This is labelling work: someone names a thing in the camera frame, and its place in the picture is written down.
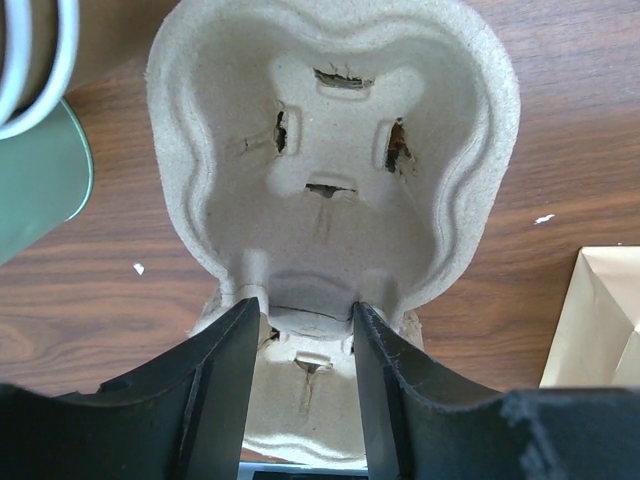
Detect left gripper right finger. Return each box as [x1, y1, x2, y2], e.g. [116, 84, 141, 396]
[352, 303, 639, 479]

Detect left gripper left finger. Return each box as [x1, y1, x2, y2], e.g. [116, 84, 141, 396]
[1, 298, 260, 479]

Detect brown paper bag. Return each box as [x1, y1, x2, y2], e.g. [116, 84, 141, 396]
[540, 246, 639, 388]

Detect cardboard cup carrier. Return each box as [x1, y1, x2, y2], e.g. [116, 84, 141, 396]
[146, 1, 520, 468]
[187, 289, 424, 350]

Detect green straw holder cup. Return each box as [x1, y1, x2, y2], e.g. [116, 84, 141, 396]
[1, 100, 94, 263]

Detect stack of paper cups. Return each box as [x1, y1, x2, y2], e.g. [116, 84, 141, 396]
[1, 1, 80, 140]

